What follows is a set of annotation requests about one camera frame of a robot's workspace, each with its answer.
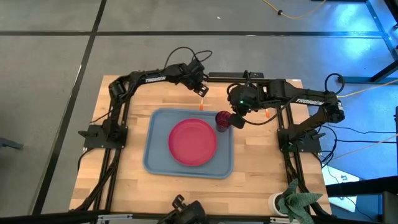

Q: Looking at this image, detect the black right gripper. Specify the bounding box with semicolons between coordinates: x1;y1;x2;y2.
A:
228;81;266;130

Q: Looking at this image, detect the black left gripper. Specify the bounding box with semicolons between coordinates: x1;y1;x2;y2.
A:
182;59;210;98

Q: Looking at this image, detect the dark red faceted cup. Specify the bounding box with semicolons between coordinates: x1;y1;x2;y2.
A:
215;110;233;133

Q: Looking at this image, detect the pink red plate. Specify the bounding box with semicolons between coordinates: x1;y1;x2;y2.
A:
168;118;218;167

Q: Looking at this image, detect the blue plastic tray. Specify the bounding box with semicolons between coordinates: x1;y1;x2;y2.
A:
142;108;234;180

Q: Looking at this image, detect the white plant pot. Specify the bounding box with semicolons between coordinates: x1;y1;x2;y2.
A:
267;192;289;217

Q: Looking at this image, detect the green leafy plant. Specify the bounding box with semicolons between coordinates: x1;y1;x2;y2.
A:
277;178;323;224

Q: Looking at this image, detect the white printed sheet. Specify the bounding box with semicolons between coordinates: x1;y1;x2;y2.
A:
322;164;361;213

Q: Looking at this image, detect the black desk edge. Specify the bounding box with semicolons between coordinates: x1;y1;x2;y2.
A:
325;175;398;224

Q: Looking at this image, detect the grey floor stand foot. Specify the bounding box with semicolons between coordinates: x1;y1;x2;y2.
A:
0;136;24;151

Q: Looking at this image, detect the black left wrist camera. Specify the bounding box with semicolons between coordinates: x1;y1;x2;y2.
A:
187;59;205;76

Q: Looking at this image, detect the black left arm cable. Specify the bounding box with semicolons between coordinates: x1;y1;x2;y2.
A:
164;46;213;74

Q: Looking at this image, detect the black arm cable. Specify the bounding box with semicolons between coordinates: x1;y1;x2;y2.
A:
324;73;345;94
164;46;213;74

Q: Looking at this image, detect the black aluminium table frame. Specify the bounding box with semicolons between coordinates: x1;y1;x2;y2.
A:
73;70;332;218

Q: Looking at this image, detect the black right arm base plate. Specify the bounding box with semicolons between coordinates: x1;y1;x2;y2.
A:
277;128;323;154

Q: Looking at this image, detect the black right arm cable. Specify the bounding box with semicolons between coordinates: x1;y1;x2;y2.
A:
324;73;345;94

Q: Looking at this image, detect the yellow extension cable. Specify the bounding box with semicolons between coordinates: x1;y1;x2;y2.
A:
261;0;327;20

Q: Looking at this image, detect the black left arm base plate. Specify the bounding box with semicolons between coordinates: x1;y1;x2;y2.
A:
77;124;129;149

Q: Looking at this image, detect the black floor stand frame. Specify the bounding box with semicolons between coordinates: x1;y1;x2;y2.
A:
337;0;398;85

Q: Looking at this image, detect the tan cable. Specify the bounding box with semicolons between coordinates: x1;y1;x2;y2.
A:
329;133;398;161
337;81;398;99

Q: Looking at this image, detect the black front rail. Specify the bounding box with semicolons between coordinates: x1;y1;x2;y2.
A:
0;210;312;224

